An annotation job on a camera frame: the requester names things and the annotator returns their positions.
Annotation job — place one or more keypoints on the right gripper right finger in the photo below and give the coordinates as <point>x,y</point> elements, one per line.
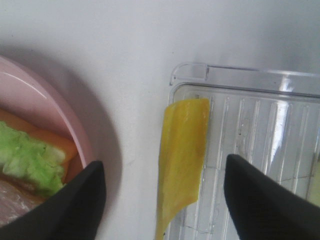
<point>261,209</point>

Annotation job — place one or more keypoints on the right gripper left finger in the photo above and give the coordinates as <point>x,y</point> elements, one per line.
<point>73,213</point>

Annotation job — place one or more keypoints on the bread slice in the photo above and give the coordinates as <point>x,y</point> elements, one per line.
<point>59,142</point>

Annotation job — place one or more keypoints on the green lettuce leaf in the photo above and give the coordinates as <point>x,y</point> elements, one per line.
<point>31,160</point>

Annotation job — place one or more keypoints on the pink bacon strip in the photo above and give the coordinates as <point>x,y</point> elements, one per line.
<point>17,197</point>

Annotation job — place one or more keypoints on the yellow cheese slice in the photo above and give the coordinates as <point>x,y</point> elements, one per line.
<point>181,158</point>

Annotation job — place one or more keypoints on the right clear plastic tray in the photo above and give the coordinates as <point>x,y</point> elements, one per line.
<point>269,117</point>

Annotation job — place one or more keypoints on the pink round plate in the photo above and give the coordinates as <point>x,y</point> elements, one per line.
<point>30,97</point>

